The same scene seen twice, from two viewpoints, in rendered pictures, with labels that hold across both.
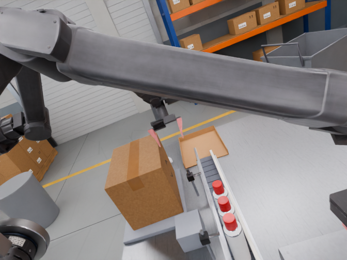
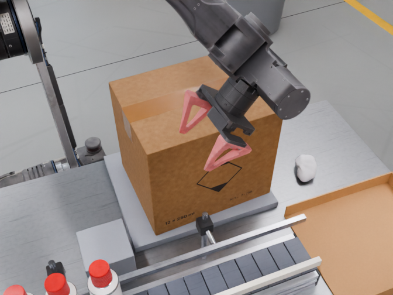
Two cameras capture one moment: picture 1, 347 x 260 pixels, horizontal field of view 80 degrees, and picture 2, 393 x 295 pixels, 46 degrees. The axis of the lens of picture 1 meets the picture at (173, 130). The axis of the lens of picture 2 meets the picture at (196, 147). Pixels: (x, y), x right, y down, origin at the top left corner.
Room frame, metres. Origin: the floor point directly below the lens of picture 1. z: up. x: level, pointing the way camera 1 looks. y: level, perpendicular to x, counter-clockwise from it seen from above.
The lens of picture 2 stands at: (0.46, -0.47, 1.74)
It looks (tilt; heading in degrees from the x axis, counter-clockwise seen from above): 46 degrees down; 63
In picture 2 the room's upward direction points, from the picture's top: straight up
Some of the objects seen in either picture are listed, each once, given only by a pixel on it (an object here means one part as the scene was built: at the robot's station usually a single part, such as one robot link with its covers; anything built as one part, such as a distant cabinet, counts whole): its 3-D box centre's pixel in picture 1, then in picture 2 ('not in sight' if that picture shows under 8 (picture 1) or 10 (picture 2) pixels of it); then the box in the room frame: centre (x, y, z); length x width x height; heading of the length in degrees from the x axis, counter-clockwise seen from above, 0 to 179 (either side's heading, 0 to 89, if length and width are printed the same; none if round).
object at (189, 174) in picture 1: (197, 181); (209, 244); (0.72, -0.01, 0.91); 0.07 x 0.03 x 0.17; 84
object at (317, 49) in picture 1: (307, 70); not in sight; (2.24, -1.77, 0.48); 0.89 x 0.63 x 0.96; 107
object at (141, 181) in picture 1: (145, 178); (193, 140); (0.80, 0.21, 0.99); 0.30 x 0.24 x 0.27; 178
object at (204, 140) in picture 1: (200, 145); (371, 235); (1.08, -0.12, 0.85); 0.30 x 0.26 x 0.04; 174
